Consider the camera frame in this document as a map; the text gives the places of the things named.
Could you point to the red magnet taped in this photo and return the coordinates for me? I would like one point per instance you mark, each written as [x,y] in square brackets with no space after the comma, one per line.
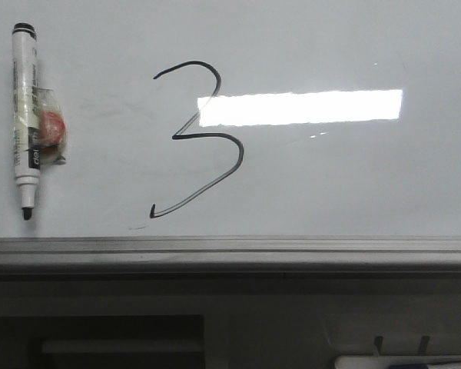
[52,129]

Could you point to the white black whiteboard marker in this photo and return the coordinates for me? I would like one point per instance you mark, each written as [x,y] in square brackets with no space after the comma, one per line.
[26,121]

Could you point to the grey aluminium whiteboard frame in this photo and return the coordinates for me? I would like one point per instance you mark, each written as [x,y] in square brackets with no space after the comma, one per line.
[229,254]

